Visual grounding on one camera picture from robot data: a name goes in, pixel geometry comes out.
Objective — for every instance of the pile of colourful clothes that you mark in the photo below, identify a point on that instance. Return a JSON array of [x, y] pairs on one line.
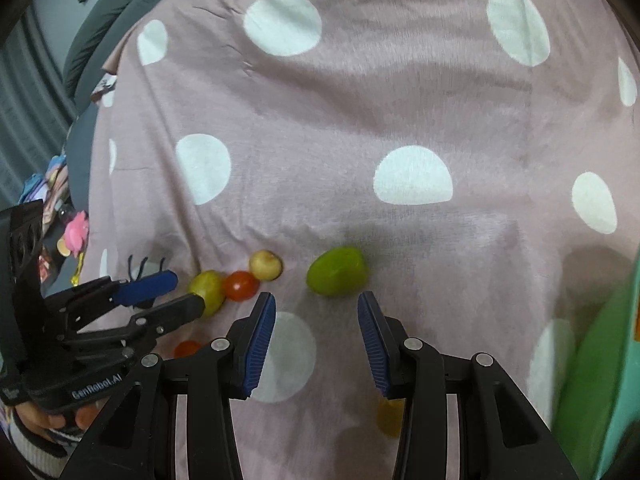
[[52, 188]]

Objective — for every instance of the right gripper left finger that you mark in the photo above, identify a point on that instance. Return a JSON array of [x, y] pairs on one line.
[[134, 435]]

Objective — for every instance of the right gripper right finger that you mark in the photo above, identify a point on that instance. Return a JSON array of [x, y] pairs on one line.
[[500, 433]]

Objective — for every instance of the small yellow fruit top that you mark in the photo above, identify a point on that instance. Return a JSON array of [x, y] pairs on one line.
[[265, 265]]

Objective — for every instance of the red tomato top row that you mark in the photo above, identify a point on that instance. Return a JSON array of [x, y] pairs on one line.
[[240, 286]]

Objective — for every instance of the left hand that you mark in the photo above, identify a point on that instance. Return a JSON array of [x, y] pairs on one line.
[[39, 422]]

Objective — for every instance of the green plastic bowl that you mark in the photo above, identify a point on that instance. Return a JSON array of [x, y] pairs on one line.
[[596, 411]]

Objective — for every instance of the grey curtain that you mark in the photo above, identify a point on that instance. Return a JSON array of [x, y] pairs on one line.
[[35, 111]]

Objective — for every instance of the yellow-green round fruit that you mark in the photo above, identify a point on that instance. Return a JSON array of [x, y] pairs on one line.
[[209, 285]]

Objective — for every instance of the yellow snack packet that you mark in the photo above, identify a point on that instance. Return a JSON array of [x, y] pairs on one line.
[[80, 259]]

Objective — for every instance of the small yellow fruit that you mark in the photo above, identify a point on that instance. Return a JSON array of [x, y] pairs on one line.
[[265, 265], [389, 417]]

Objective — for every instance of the bright green oval fruit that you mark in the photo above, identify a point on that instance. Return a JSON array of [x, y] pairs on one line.
[[341, 271]]

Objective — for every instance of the yellow paper cup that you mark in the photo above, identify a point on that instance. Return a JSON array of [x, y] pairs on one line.
[[62, 248]]

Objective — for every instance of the pink plush toy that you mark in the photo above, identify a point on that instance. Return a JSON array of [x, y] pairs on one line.
[[76, 233]]

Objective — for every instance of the red snack packet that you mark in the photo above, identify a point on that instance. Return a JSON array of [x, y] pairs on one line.
[[49, 265]]

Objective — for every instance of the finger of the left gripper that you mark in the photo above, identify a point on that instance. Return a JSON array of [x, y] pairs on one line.
[[170, 312], [145, 287]]

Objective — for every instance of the orange mandarin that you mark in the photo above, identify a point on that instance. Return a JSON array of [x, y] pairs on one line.
[[637, 325]]

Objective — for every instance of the pink polka dot blanket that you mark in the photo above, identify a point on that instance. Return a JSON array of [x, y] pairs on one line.
[[483, 155]]

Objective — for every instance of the dark grey sofa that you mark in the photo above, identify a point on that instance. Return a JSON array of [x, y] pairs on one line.
[[103, 28]]

